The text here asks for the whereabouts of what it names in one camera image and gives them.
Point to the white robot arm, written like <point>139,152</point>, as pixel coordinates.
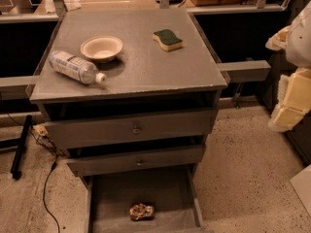
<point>298,50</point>

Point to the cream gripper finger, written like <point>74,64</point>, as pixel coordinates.
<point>294,100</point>
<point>279,40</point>

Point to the open bottom grey drawer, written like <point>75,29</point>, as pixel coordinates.
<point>169,190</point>

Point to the white paper bowl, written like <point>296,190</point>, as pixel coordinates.
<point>101,49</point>

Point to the clear plastic water bottle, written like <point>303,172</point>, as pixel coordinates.
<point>75,67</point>

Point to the white paper on counter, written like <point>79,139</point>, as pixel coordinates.
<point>72,4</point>

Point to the crushed orange can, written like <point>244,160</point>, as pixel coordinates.
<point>141,211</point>

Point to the middle grey drawer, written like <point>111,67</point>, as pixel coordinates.
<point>139,160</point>

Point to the green yellow sponge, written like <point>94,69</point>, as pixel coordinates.
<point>167,40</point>

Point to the white floor panel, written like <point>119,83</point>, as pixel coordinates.
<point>302,187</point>

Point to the top grey drawer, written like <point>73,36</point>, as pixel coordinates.
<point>79,133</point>

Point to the grey side rail left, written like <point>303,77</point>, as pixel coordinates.
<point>14,88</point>

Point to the black metal bar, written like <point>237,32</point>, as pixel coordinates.
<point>16,173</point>

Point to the cream plug on floor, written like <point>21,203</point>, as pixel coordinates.
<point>41,130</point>

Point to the grey drawer cabinet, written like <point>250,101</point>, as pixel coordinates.
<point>143,79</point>

